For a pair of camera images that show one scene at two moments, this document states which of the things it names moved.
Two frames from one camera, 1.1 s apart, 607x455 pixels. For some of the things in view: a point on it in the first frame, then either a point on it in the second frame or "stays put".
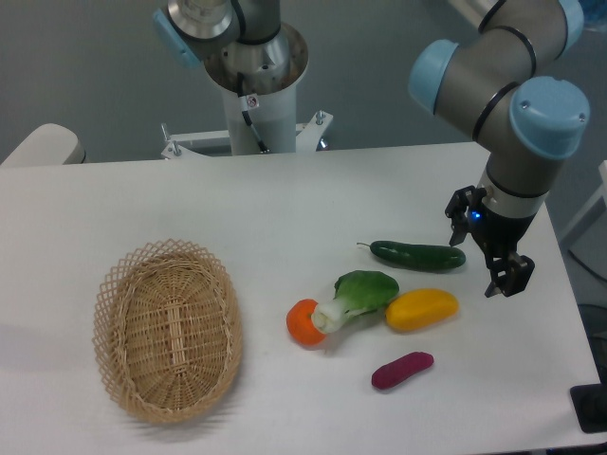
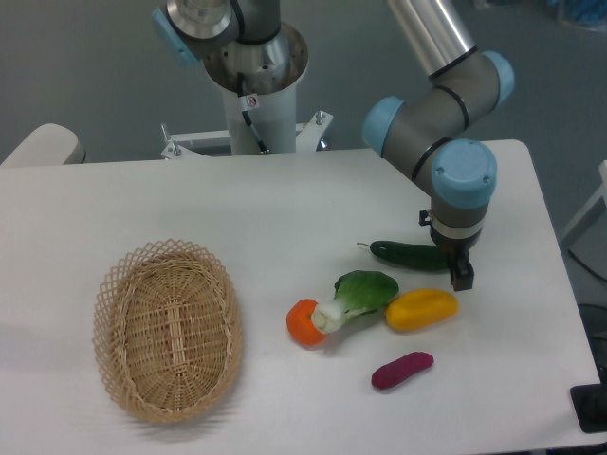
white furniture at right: [585, 238] stays put
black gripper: [496, 233] -> [457, 241]
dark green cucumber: [416, 255] stays put
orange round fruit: [300, 322] stays put
